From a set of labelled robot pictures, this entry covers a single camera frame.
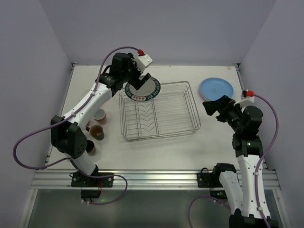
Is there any aluminium frame rail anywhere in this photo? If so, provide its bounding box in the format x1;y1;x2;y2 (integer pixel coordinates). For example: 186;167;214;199
29;168;281;190

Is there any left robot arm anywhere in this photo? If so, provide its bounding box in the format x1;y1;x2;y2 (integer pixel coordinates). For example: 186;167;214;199
51;53;151;175

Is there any orange bowl white inside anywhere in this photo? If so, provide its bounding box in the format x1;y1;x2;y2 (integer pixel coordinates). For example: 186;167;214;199
79;88;92;100

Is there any orange mug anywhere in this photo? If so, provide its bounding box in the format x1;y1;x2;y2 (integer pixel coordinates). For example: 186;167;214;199
86;120;92;127

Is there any purple plate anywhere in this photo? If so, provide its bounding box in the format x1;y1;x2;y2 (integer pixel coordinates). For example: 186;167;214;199
199;91;210;101

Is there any black cup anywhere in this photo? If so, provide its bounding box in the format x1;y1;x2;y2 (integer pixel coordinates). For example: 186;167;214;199
85;124;105;141

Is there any dark red cup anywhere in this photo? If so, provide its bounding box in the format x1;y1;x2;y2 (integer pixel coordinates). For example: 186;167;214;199
86;140;96;155

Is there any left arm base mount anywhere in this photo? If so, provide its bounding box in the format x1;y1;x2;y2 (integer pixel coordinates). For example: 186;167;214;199
69;171;114;201

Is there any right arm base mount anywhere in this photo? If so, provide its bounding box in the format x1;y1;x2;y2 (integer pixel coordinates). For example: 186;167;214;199
197;167;227;199

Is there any light blue plate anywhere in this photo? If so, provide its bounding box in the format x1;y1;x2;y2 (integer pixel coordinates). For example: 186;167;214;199
199;77;234;101

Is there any metal wire dish rack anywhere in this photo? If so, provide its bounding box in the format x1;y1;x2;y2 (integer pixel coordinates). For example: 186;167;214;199
119;81;201;142

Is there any dark teal plate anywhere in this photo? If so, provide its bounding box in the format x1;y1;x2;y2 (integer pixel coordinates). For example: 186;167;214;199
124;77;161;102

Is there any pink dotted mug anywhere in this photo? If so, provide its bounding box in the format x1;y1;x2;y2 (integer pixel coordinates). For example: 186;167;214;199
93;109;107;125

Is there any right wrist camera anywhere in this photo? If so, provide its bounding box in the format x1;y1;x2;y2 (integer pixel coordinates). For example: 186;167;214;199
234;90;255;108

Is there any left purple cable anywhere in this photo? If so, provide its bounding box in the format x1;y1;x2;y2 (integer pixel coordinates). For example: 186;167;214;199
13;46;128;205

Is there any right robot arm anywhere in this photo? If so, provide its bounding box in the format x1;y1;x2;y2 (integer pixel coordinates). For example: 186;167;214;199
197;90;278;228

